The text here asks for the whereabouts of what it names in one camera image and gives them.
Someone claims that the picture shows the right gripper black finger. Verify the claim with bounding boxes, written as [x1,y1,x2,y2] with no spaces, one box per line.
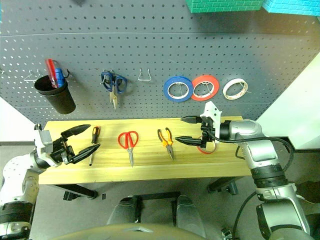
[174,135,204,147]
[180,115,202,125]

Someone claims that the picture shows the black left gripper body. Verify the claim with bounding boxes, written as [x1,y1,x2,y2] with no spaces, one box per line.
[49,136,76,166]

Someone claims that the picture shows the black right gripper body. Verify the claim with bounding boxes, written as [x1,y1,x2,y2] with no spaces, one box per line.
[198,116,217,150]

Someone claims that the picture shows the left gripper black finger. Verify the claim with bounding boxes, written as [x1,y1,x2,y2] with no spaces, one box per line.
[70,142,102,165]
[60,123,92,138]

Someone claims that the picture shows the red tape roll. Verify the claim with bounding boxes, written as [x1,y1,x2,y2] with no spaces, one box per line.
[196,136,217,155]
[190,73,221,102]

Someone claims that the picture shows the orange and black screwdriver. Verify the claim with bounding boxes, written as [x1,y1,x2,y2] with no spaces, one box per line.
[88,125,102,167]

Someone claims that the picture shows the orange-handled pliers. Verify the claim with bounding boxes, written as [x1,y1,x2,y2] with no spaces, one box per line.
[156,127,175,161]

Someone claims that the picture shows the red-handled scissors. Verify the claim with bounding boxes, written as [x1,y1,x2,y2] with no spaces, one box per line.
[117,130,140,168]

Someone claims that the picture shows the blue tape roll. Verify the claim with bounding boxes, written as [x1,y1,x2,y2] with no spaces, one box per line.
[163,75,195,103]

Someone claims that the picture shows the black cup holder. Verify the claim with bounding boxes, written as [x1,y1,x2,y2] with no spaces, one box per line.
[33,74,77,115]

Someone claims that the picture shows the black table leg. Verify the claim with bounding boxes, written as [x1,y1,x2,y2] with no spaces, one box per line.
[51,183,99,201]
[207,176,245,197]

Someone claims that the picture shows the white tape roll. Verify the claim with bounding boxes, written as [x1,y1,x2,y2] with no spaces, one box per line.
[222,78,249,101]

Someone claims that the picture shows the blue marker pen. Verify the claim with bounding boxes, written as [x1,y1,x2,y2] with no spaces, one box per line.
[54,67,67,87]

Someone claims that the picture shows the grey rounded robot leg shape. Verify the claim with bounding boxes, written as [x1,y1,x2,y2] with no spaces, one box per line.
[106,196,136,226]
[175,194,206,238]

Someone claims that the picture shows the green brick-pattern box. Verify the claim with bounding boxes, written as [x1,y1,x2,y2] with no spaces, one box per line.
[185,0,265,14]

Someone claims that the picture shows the cyan brick-pattern box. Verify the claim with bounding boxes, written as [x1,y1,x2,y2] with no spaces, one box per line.
[261,0,320,17]

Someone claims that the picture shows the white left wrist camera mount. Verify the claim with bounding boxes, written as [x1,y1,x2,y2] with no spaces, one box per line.
[33,123,55,156]

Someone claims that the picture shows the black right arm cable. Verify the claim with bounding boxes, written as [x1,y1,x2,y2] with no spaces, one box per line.
[206,128,296,240]

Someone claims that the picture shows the blue-handled scissors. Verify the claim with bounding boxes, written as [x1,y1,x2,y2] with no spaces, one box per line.
[100,70,129,111]

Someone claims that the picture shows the metal wire hook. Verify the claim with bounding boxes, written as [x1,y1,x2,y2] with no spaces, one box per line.
[23,69,42,82]
[137,67,153,82]

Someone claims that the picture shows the black stand frame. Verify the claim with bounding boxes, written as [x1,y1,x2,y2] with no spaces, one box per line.
[119,191,182,226]

